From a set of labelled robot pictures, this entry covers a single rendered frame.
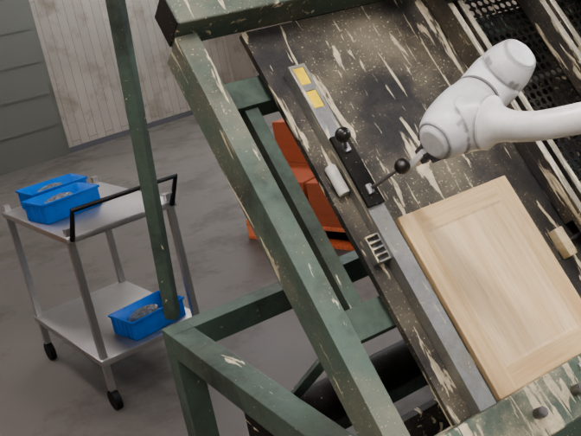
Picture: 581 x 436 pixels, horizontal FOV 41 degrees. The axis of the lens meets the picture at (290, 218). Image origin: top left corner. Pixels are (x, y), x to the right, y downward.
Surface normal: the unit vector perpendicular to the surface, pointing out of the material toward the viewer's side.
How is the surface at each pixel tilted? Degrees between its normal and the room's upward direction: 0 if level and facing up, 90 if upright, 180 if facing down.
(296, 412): 0
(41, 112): 90
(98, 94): 90
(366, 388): 54
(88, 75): 90
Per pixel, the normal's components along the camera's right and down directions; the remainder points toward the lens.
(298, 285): -0.83, 0.31
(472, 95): -0.18, -0.73
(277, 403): -0.18, -0.94
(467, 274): 0.32, -0.41
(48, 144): 0.67, 0.11
